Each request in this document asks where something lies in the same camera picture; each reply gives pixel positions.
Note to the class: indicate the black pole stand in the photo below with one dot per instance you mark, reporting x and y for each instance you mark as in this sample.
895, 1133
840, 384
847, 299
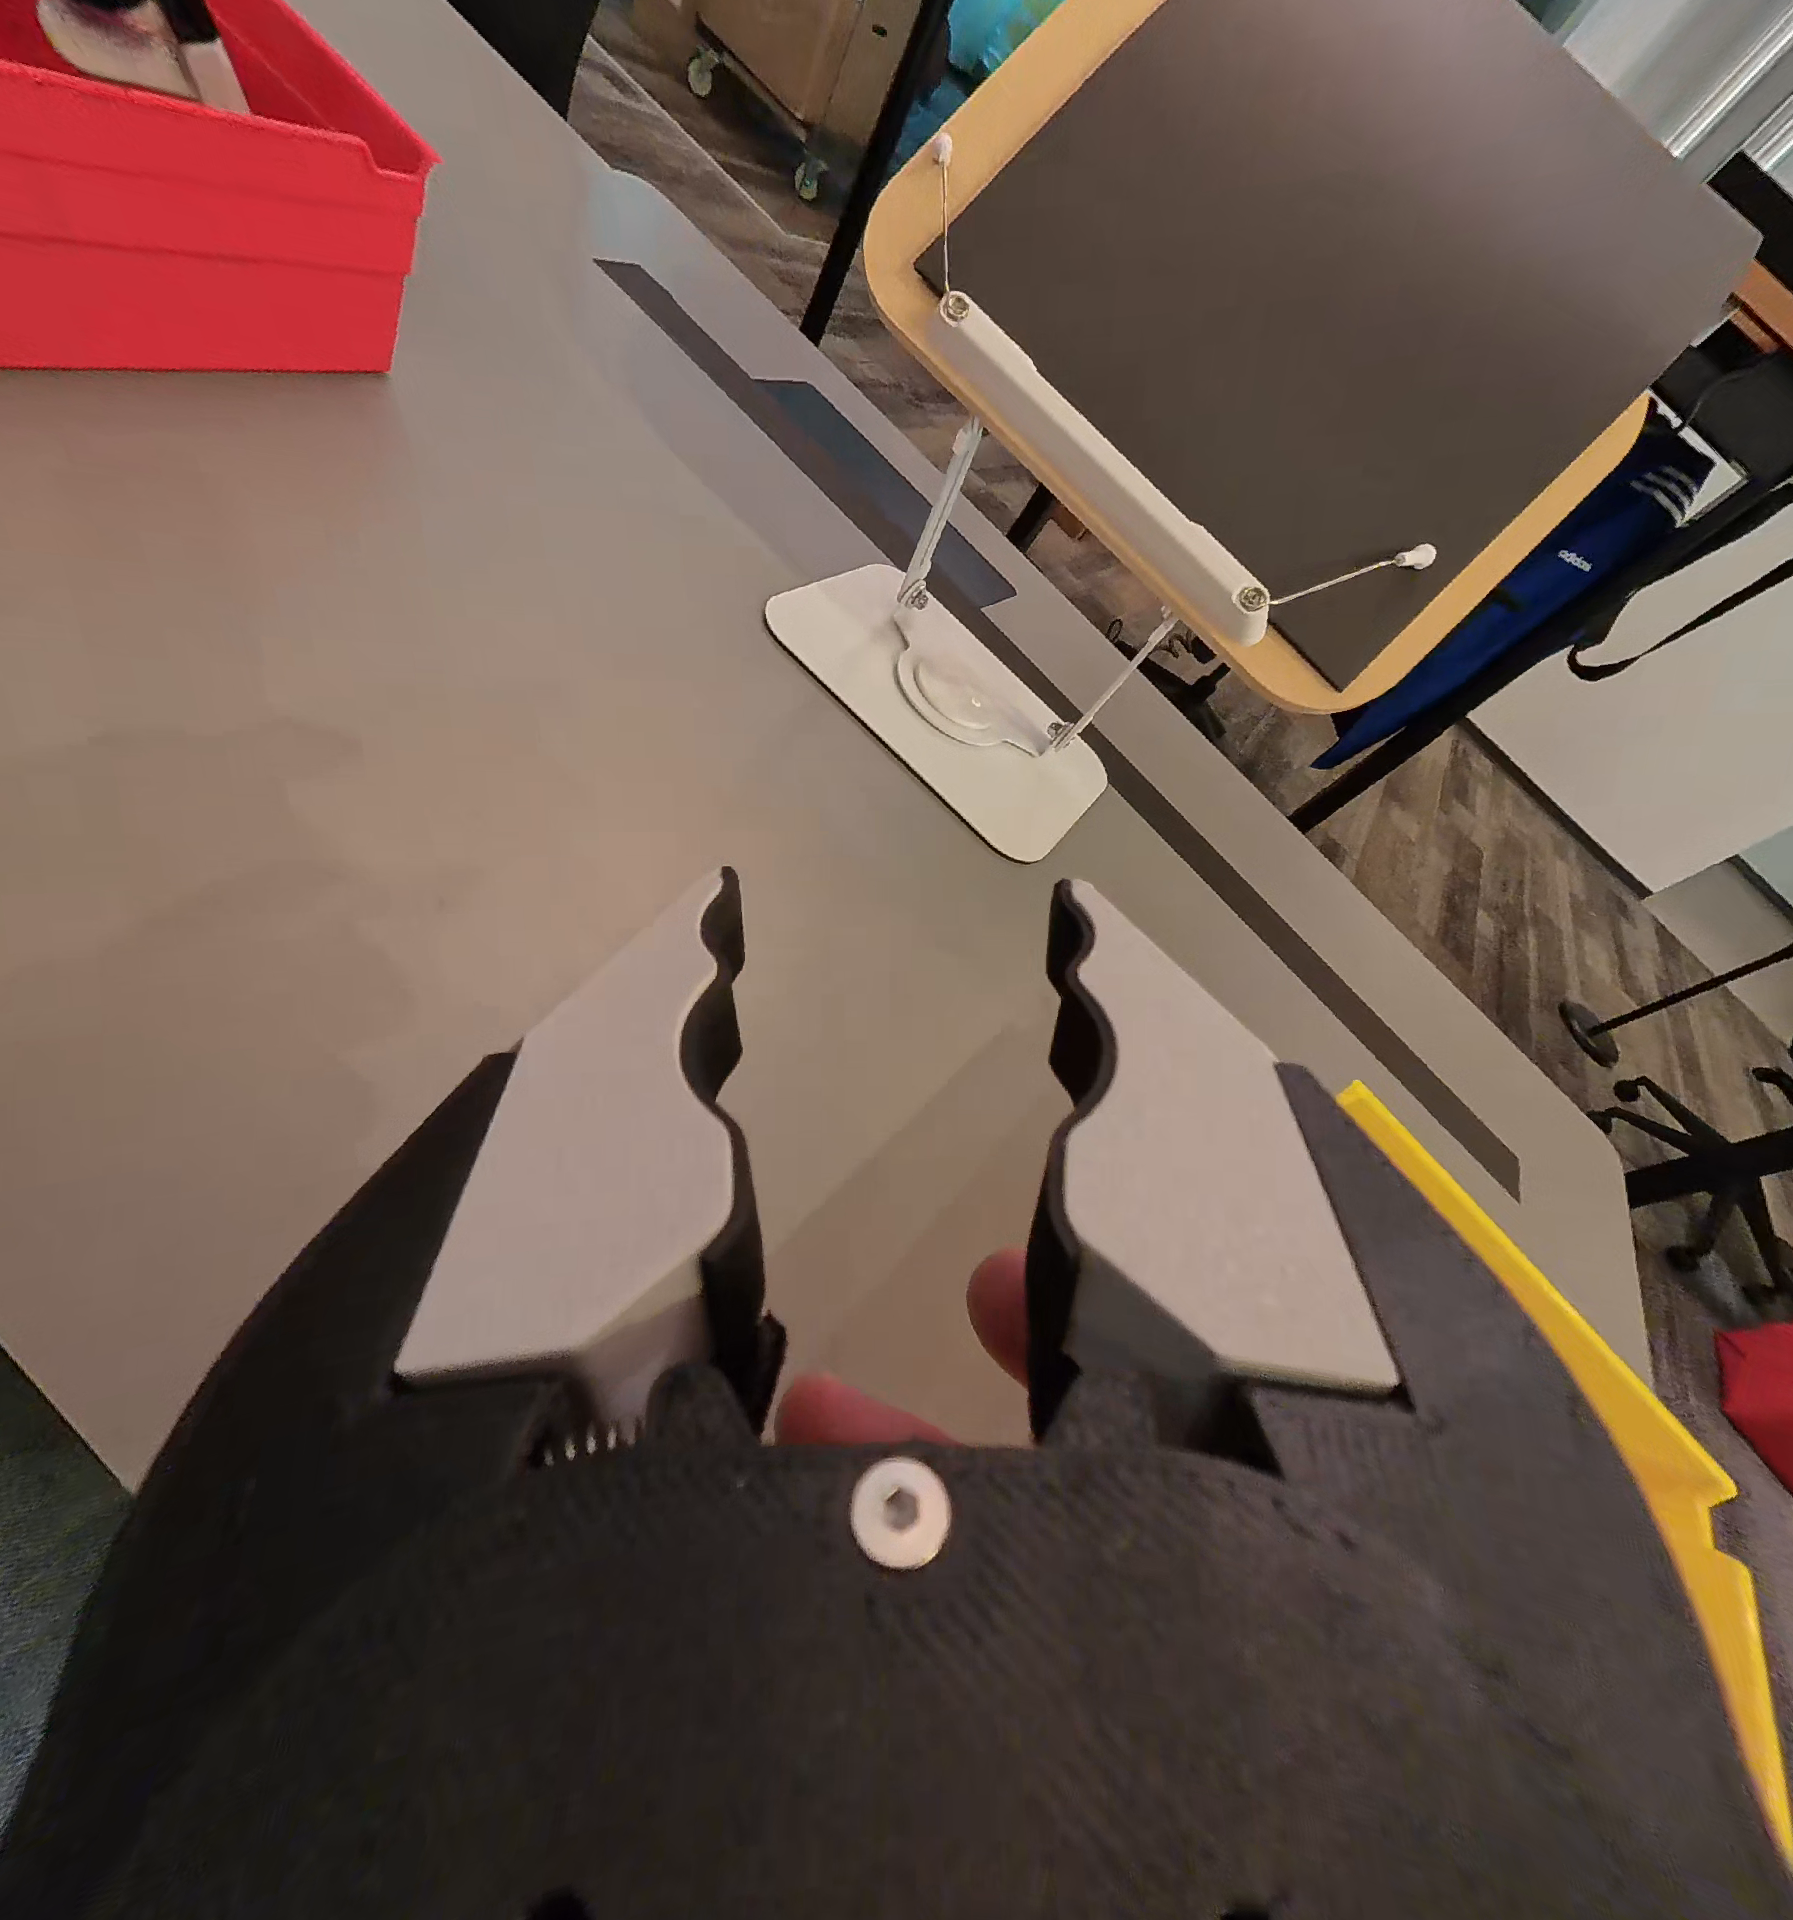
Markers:
874, 165

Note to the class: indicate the black office chair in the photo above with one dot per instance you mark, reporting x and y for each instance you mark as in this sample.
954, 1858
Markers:
1721, 1155

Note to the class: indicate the red plastic bin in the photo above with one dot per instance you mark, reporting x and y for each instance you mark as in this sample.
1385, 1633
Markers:
160, 255

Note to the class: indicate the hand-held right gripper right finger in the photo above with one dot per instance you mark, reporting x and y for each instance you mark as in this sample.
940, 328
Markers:
1227, 1230

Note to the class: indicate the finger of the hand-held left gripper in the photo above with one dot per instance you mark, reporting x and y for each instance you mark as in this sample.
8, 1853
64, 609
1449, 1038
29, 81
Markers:
214, 75

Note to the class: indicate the black tilted panel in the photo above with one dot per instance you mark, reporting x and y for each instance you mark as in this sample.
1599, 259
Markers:
528, 43

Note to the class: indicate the wooden-edged black board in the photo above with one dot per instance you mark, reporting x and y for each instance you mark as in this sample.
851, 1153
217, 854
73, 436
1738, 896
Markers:
1287, 299

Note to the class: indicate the blue striped sports bag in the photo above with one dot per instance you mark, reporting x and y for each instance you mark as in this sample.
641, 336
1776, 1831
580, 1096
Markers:
1525, 616

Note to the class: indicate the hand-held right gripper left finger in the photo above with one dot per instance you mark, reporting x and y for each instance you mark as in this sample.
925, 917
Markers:
580, 1199

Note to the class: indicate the yellow plastic bin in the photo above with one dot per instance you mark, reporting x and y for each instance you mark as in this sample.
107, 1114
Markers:
1631, 1394

